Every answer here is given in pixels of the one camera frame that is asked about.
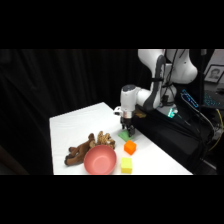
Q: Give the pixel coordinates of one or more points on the blue lit device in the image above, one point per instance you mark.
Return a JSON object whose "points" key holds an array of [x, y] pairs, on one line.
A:
{"points": [[190, 98]]}

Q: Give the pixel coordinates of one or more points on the pink bowl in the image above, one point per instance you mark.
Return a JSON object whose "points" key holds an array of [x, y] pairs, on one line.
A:
{"points": [[100, 160]]}

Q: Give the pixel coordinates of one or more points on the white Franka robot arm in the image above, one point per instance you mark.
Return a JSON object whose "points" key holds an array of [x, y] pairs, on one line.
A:
{"points": [[150, 96]]}

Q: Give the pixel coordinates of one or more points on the brown plush moose toy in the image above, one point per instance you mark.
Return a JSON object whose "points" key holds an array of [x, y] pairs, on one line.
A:
{"points": [[80, 151]]}

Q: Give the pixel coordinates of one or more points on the small green light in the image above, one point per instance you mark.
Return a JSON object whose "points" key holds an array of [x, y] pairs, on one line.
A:
{"points": [[171, 113]]}

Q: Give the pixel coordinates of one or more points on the yellow cube block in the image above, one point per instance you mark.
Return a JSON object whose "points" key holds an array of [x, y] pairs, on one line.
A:
{"points": [[126, 165]]}

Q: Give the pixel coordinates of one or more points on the orange cube block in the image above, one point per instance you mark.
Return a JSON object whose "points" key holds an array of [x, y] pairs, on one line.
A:
{"points": [[130, 147]]}

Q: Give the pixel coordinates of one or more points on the black robot stand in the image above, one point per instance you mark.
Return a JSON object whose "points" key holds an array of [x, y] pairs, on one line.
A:
{"points": [[166, 140]]}

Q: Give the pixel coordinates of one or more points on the green triangle block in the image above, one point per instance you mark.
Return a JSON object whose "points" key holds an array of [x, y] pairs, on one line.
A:
{"points": [[123, 136]]}

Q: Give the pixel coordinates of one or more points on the black curtain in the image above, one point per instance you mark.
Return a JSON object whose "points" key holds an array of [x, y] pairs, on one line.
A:
{"points": [[40, 86]]}

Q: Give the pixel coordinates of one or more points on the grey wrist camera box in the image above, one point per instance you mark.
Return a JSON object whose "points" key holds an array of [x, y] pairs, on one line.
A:
{"points": [[117, 111]]}

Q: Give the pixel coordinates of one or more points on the framed picture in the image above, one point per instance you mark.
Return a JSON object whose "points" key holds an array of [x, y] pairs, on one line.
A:
{"points": [[214, 74]]}

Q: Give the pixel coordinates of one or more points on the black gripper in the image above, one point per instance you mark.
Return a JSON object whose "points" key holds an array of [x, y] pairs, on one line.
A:
{"points": [[128, 122]]}

